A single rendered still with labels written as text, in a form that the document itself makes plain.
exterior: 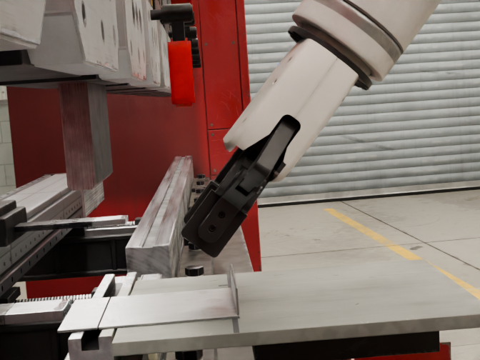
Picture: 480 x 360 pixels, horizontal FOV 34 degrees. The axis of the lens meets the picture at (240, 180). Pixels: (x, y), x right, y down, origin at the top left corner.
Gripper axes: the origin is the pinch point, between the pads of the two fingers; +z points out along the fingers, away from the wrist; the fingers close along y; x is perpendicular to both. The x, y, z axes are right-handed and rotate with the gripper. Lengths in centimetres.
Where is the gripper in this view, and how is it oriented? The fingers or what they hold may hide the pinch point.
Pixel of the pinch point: (211, 220)
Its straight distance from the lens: 59.3
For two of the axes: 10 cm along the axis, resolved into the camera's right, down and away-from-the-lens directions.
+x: 8.1, 5.8, 1.0
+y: 0.4, 1.0, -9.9
